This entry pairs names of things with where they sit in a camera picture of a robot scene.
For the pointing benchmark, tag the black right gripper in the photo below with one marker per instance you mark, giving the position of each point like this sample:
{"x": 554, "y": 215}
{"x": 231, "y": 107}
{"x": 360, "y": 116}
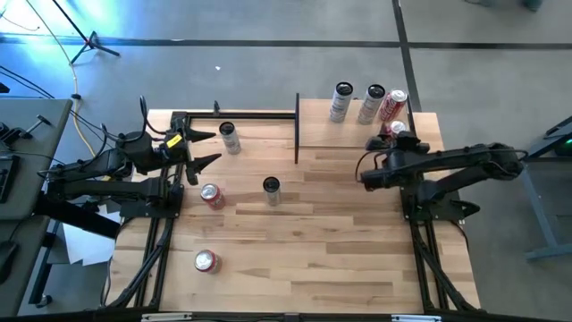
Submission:
{"x": 409, "y": 145}

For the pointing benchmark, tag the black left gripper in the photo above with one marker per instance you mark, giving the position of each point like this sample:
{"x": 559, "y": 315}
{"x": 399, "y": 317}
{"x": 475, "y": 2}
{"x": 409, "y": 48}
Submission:
{"x": 172, "y": 149}

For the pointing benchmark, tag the red Coca-Cola can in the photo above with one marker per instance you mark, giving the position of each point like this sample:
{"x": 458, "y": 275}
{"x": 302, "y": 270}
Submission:
{"x": 393, "y": 105}
{"x": 397, "y": 127}

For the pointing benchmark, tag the Celsius Arctic Vibe can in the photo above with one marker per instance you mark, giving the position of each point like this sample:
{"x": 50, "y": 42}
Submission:
{"x": 230, "y": 138}

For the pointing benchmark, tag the white Celsius can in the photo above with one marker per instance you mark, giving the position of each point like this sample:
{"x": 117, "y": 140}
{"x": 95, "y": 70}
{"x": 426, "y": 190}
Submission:
{"x": 340, "y": 105}
{"x": 370, "y": 107}

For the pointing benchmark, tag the red Fanta strawberry can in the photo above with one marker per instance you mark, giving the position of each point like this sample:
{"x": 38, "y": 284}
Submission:
{"x": 212, "y": 197}

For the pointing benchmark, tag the Celsius Tropical Vibe can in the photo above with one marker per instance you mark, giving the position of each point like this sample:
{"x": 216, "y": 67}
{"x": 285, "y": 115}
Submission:
{"x": 271, "y": 192}

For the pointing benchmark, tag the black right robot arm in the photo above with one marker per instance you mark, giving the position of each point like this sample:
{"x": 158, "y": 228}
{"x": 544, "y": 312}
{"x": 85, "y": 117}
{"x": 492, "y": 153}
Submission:
{"x": 469, "y": 156}

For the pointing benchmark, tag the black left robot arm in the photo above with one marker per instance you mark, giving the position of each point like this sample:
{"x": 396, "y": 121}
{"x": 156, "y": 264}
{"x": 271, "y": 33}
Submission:
{"x": 111, "y": 188}

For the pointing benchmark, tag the yellow tag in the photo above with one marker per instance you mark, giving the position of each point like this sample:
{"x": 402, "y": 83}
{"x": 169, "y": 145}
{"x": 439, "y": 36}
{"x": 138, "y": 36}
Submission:
{"x": 173, "y": 141}

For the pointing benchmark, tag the black clamp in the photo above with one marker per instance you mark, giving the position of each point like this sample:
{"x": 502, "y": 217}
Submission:
{"x": 216, "y": 107}

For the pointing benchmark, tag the red soda can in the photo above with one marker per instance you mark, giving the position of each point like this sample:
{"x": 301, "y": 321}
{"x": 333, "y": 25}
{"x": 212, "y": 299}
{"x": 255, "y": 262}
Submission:
{"x": 206, "y": 261}

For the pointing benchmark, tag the white paper sheets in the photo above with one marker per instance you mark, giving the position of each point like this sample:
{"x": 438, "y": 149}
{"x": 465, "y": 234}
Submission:
{"x": 85, "y": 248}

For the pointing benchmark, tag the grey desk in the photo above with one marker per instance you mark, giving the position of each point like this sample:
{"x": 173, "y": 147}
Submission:
{"x": 53, "y": 107}
{"x": 27, "y": 250}

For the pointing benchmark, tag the black tripod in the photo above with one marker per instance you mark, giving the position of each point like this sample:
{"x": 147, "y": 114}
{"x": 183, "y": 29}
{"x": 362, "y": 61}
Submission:
{"x": 91, "y": 42}

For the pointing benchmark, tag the dark metal stand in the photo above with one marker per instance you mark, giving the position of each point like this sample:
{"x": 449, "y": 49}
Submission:
{"x": 543, "y": 223}

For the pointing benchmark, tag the black keyboard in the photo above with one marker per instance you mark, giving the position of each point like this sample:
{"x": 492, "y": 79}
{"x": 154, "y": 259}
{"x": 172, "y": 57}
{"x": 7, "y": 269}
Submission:
{"x": 6, "y": 179}

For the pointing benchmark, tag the black computer mouse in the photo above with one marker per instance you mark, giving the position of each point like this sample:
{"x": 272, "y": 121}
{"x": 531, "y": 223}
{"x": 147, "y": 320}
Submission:
{"x": 6, "y": 261}

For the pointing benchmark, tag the black table frame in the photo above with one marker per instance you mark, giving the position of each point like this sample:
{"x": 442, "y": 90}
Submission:
{"x": 241, "y": 115}

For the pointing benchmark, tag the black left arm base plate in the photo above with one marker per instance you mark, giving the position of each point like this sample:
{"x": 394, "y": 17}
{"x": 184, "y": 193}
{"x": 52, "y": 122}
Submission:
{"x": 134, "y": 210}

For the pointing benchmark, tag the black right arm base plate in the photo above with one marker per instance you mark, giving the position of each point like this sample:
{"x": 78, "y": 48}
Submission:
{"x": 451, "y": 212}

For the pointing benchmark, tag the white metal bracket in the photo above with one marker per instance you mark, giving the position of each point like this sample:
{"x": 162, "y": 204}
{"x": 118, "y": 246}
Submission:
{"x": 415, "y": 318}
{"x": 165, "y": 317}

